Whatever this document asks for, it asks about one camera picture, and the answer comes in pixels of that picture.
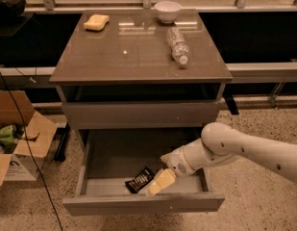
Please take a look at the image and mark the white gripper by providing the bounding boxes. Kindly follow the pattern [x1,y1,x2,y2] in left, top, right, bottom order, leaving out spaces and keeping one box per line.
[147,147,195,195]

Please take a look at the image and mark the black chocolate bar wrapper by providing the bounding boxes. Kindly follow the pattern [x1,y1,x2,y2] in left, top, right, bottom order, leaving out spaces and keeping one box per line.
[125,167,155,193]

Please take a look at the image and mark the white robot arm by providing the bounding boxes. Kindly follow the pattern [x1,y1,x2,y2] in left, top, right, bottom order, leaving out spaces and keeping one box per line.
[147,122,297,195]

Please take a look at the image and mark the open grey middle drawer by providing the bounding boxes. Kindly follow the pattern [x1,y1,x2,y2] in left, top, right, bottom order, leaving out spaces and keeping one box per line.
[62,128,225,216]

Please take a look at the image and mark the closed grey top drawer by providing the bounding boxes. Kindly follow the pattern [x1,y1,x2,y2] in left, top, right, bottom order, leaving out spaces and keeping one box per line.
[62,102,219,130]

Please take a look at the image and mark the grey drawer cabinet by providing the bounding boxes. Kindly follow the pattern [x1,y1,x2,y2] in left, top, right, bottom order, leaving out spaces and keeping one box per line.
[50,10,232,145]

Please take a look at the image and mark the clear plastic water bottle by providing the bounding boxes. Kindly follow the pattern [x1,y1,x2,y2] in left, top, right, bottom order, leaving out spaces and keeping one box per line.
[166,27,189,65]

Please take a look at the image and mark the open cardboard box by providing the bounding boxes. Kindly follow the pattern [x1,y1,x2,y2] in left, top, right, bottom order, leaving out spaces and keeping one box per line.
[0,90,57,187]

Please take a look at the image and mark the white bowl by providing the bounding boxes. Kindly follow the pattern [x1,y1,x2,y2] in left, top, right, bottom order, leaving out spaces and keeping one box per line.
[154,1,182,23]

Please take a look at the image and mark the green packets in box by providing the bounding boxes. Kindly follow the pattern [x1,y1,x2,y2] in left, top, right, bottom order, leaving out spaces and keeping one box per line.
[0,124,24,154]

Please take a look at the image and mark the yellow sponge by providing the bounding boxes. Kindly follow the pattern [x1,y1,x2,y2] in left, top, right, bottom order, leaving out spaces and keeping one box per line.
[84,14,110,31]

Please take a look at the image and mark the black object on shelf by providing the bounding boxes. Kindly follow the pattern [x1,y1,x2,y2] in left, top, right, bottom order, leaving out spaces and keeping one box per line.
[0,0,26,18]

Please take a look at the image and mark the black cable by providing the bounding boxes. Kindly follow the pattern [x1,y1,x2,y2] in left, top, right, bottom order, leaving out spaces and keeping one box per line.
[0,64,64,231]

